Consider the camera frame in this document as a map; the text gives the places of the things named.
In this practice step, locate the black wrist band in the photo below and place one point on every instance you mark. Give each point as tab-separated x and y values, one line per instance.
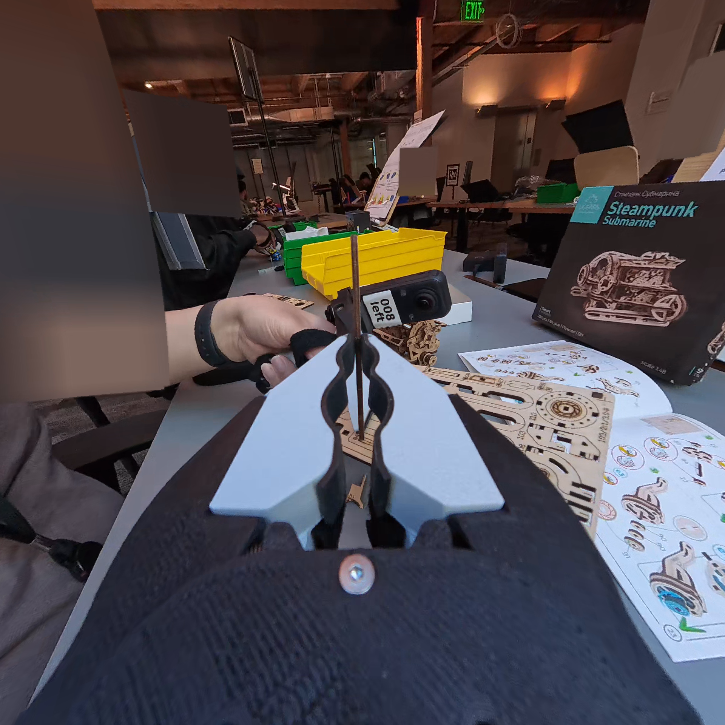
207	334

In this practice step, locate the person's left forearm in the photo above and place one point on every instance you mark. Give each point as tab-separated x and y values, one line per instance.
181	340

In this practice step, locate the small key-shaped wooden part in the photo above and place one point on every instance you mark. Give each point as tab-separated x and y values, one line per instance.
358	491

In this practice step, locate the small green background bin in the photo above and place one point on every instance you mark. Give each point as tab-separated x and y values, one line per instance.
558	193

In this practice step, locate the background wooden table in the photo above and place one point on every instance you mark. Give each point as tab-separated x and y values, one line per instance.
498	205

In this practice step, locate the black model kit box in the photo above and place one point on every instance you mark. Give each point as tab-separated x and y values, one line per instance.
623	283

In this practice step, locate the person's left hand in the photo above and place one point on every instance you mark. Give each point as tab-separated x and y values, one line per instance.
255	328

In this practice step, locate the white instruction booklet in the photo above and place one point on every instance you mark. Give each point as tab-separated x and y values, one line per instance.
651	510

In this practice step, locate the plywood sheet with long slots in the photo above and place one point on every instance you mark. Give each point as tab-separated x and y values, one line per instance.
510	447

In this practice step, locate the black foam panel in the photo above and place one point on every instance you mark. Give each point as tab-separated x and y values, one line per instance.
597	127

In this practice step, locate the beige rounded panel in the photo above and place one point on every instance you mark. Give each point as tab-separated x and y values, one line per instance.
606	167

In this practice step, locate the partly built wooden model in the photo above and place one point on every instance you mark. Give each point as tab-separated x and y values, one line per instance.
419	340

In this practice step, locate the yellow plastic bin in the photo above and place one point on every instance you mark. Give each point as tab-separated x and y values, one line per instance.
362	252
396	273
334	290

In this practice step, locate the black square adapter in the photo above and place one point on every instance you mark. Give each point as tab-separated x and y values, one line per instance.
478	261

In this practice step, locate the white cardboard tray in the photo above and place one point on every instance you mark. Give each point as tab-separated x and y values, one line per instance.
460	308

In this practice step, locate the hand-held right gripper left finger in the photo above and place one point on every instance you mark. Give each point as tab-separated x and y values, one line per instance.
277	453

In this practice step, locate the plywood sheet with round holes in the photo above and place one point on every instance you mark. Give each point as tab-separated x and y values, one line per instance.
289	301

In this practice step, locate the green exit sign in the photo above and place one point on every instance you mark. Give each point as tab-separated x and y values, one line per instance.
473	10

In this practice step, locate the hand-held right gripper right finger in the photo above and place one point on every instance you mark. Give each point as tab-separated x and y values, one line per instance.
436	453

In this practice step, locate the pointed wooden stick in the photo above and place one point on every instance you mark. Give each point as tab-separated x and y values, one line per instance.
355	294

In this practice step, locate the white instruction poster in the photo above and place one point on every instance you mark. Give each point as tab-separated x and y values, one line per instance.
419	133

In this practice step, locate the green plastic bin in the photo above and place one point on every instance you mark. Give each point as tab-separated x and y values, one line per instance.
300	225
295	275
317	243
294	258

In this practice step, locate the brown wooden rod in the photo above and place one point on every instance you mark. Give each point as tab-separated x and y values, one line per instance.
484	281

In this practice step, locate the person's grey clothed torso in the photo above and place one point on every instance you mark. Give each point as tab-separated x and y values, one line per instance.
45	623

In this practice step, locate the white crumpled paper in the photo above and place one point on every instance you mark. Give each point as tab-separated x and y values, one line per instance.
308	231

